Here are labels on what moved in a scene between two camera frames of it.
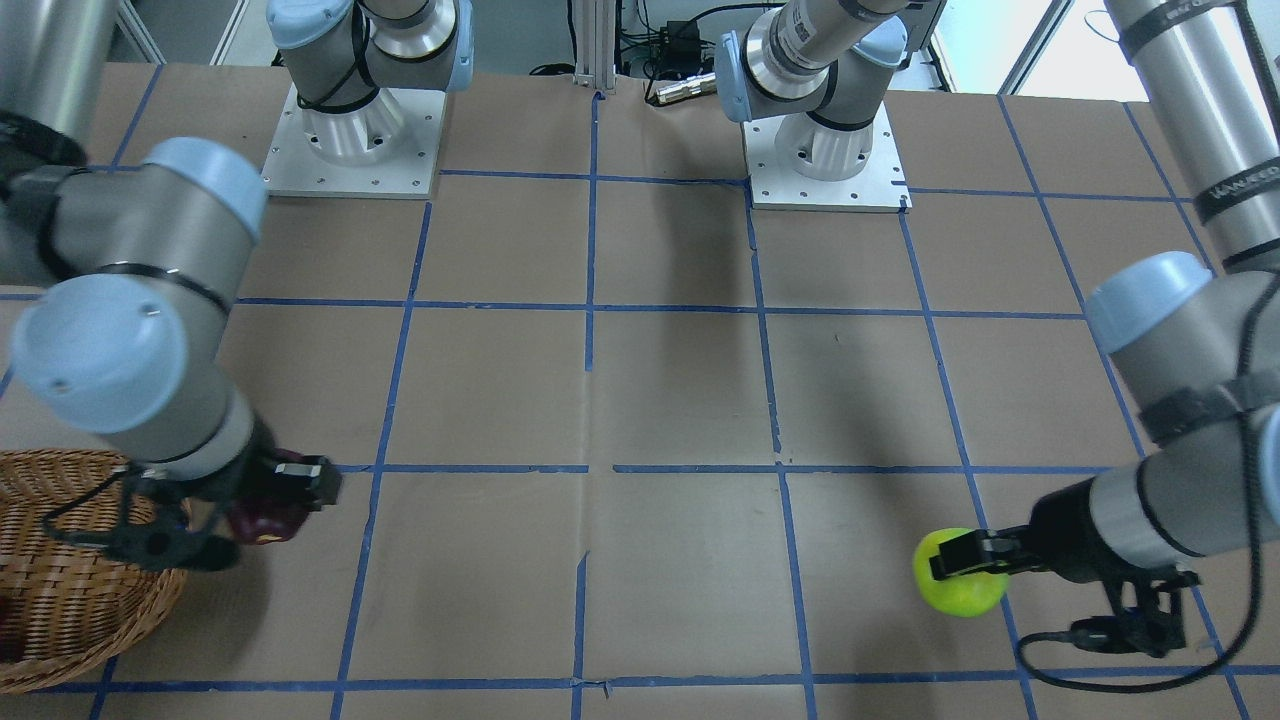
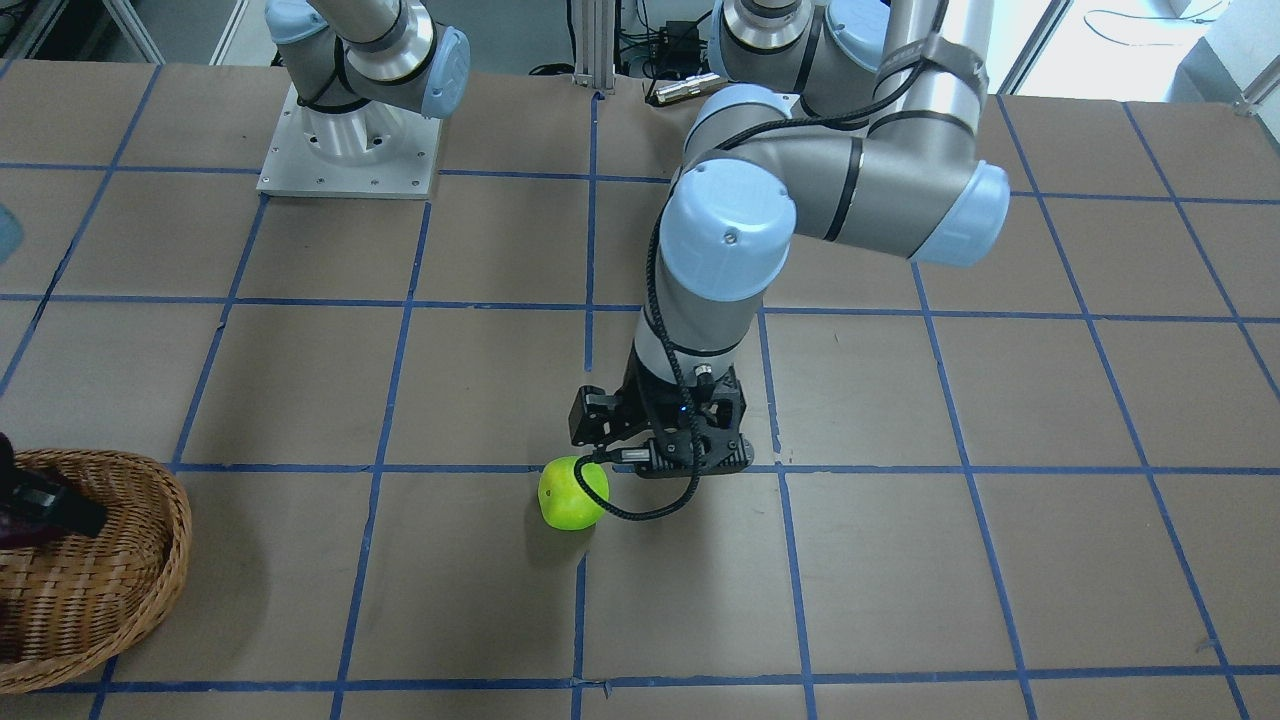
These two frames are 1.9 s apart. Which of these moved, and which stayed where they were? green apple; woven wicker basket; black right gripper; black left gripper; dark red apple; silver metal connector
Moved: green apple; black left gripper; black right gripper; dark red apple
Stayed: silver metal connector; woven wicker basket
